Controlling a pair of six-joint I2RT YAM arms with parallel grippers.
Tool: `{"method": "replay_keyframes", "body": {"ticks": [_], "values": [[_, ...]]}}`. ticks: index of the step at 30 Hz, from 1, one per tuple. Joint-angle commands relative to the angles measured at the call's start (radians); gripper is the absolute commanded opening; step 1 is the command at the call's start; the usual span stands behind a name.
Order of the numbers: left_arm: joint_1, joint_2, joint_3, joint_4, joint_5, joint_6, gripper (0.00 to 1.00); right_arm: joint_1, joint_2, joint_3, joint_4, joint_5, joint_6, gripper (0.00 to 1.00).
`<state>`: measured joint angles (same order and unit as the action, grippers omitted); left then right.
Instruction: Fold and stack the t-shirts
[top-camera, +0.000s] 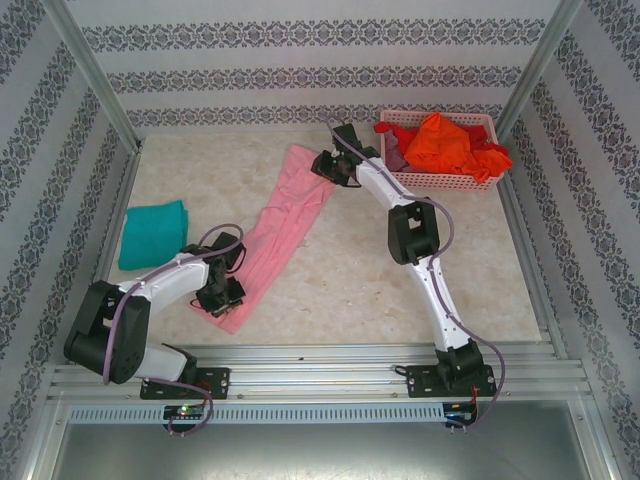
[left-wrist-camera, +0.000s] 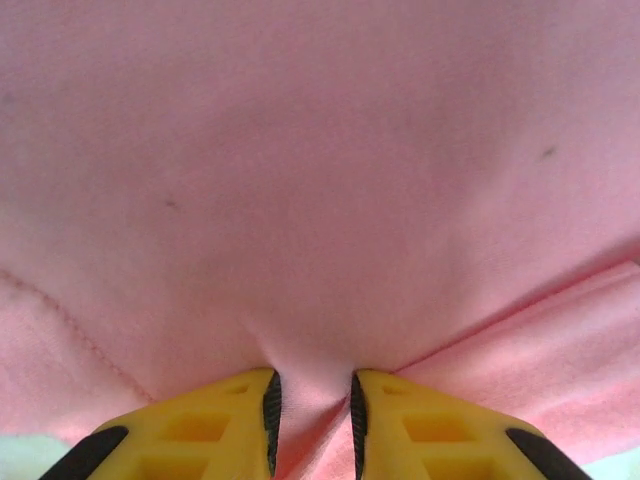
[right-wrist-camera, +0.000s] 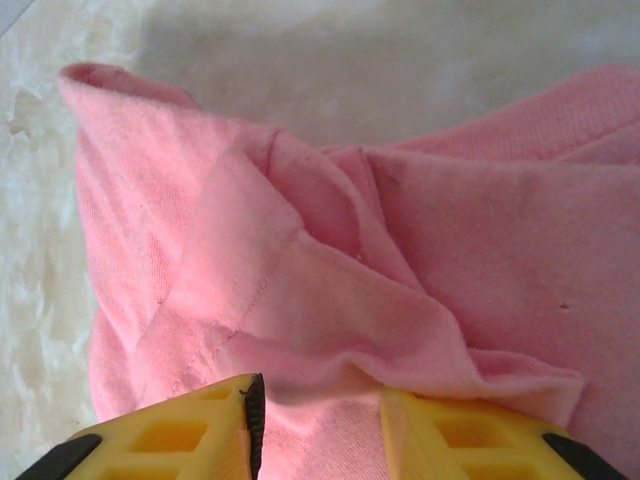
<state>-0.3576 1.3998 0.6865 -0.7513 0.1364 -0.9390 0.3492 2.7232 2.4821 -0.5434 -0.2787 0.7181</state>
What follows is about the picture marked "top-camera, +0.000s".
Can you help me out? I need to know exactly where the pink t-shirt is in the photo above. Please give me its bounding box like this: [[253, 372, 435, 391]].
[[198, 143, 337, 335]]

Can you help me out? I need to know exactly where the pink plastic basket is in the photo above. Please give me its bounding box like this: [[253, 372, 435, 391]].
[[378, 109, 500, 194]]

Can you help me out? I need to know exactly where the mauve t-shirt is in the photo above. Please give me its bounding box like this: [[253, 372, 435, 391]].
[[384, 139, 416, 174]]

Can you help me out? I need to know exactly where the red t-shirt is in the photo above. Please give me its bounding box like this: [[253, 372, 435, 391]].
[[374, 121, 504, 154]]

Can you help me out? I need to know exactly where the teal folded t-shirt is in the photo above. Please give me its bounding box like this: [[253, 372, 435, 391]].
[[118, 199, 190, 272]]

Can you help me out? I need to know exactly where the orange t-shirt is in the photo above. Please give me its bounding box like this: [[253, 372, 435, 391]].
[[403, 112, 515, 185]]

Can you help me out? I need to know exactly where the sheet metal tray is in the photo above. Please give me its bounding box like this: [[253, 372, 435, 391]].
[[29, 394, 616, 480]]

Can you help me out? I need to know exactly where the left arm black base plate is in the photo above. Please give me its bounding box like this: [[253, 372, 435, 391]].
[[139, 367, 232, 401]]

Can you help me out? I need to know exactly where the aluminium mounting rail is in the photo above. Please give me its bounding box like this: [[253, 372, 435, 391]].
[[47, 342, 594, 401]]

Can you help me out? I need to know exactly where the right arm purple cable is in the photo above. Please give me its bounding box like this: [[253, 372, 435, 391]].
[[325, 117, 506, 432]]

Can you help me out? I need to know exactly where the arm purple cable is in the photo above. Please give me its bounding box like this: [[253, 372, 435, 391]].
[[325, 117, 506, 432], [102, 223, 247, 437]]

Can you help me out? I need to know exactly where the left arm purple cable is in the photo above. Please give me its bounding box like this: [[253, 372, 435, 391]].
[[102, 223, 247, 437]]

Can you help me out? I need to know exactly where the grey slotted cable duct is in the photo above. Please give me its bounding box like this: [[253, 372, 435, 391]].
[[67, 403, 446, 424]]

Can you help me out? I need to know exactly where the aluminium side rail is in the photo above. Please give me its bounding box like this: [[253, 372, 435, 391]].
[[492, 142, 569, 361], [68, 142, 146, 365]]

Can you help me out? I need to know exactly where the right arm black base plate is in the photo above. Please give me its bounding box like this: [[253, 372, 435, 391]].
[[406, 363, 497, 400]]

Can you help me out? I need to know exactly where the aluminium frame post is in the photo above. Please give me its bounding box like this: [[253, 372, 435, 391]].
[[42, 0, 144, 151], [492, 0, 584, 144]]

